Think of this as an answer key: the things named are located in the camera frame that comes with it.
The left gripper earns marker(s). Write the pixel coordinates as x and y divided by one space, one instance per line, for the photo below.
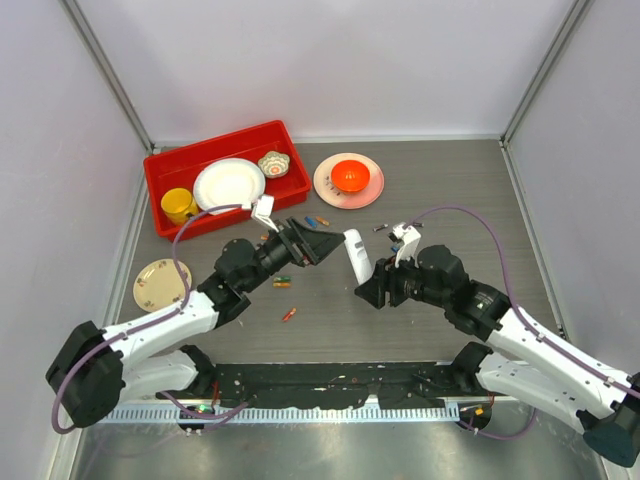
307 246

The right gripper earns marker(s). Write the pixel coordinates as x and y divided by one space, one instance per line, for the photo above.
384 279

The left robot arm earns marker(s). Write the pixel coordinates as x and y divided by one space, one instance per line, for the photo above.
87 375

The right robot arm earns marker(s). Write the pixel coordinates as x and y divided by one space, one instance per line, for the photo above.
512 353

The pink plate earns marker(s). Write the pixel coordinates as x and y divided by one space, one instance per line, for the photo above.
348 201

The orange red battery low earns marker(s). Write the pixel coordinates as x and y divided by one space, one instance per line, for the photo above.
289 315

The orange bowl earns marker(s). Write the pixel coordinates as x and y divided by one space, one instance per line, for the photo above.
350 176

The small flower-shaped bowl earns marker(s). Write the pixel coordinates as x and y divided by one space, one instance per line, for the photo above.
274 164

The white paper plate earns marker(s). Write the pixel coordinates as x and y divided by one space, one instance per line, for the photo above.
227 183

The yellow mug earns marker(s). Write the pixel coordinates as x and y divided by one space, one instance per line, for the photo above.
179 206

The red plastic bin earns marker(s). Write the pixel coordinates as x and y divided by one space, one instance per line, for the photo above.
178 168

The cream floral plate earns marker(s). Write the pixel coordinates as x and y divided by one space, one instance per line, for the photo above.
158 285

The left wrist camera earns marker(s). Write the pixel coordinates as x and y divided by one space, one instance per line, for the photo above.
261 212

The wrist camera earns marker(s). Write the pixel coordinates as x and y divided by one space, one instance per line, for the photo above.
406 238
261 212

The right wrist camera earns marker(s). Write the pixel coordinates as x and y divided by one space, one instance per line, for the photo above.
406 238

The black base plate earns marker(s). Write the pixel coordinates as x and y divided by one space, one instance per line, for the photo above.
333 386

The white cable duct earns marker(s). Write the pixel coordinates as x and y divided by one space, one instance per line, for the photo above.
370 412

